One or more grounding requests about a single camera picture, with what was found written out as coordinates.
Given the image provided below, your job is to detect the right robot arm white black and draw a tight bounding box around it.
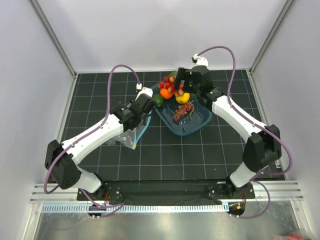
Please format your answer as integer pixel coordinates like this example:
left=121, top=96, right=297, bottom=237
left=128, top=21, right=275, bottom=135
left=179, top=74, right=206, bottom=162
left=174, top=65, right=282, bottom=198

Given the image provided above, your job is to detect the slotted white cable duct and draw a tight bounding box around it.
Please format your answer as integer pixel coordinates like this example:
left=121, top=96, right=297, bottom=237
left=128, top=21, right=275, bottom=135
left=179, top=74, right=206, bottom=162
left=41, top=202, right=229, bottom=214

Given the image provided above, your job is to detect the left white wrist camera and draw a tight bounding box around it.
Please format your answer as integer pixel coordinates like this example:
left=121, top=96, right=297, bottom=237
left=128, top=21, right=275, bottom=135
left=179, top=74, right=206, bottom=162
left=135, top=83, right=153, bottom=100

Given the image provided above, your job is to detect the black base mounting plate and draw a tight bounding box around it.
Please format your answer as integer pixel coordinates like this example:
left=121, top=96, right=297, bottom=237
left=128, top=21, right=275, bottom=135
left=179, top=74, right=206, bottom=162
left=77, top=178, right=256, bottom=206

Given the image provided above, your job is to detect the black grid mat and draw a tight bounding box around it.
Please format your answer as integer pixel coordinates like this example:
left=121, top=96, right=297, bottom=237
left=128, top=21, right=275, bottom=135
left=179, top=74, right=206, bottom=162
left=62, top=69, right=262, bottom=181

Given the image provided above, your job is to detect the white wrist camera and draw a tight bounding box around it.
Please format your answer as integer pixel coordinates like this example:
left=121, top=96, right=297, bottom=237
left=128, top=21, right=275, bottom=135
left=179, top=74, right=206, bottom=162
left=135, top=83, right=153, bottom=100
left=191, top=54, right=209, bottom=68

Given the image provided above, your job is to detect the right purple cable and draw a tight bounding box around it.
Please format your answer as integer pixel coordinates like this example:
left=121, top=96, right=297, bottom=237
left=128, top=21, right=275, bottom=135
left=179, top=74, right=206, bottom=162
left=192, top=46, right=294, bottom=220

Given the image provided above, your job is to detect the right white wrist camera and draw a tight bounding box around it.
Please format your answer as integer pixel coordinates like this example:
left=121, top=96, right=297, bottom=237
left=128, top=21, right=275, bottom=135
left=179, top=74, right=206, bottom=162
left=191, top=54, right=209, bottom=68

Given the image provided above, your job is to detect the purple grape bunch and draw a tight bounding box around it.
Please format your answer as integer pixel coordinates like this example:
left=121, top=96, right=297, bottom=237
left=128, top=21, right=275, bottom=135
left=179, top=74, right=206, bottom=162
left=173, top=101, right=195, bottom=122

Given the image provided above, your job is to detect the green lime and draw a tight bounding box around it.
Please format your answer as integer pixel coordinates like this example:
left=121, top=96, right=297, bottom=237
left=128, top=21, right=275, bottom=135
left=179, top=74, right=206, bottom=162
left=152, top=93, right=165, bottom=108

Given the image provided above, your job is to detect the teal plastic tray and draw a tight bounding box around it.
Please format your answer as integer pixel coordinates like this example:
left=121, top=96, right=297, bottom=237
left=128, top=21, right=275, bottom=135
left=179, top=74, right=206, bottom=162
left=155, top=94, right=213, bottom=136

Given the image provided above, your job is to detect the red cherry fruit cluster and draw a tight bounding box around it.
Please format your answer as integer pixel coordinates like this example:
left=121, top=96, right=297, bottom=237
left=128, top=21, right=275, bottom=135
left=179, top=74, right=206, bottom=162
left=157, top=76, right=185, bottom=97

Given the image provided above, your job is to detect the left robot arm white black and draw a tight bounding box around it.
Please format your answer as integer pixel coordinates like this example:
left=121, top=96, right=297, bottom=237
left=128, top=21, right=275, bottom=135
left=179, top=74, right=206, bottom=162
left=44, top=93, right=156, bottom=200

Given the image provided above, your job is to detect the green leaf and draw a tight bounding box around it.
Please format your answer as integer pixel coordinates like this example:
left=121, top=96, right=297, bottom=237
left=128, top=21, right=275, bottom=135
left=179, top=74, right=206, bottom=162
left=168, top=70, right=178, bottom=78

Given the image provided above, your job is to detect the clear zip top bag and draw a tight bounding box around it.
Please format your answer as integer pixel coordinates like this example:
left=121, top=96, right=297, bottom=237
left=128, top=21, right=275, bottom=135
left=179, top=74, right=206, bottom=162
left=105, top=112, right=151, bottom=150

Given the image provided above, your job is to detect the orange fruit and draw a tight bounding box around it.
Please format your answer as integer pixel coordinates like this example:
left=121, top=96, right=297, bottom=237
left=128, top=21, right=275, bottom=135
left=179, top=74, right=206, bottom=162
left=159, top=88, right=173, bottom=100

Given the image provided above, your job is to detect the yellow lemon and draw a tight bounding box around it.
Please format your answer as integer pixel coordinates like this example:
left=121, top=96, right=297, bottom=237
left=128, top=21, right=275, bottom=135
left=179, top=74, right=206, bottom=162
left=175, top=92, right=190, bottom=104

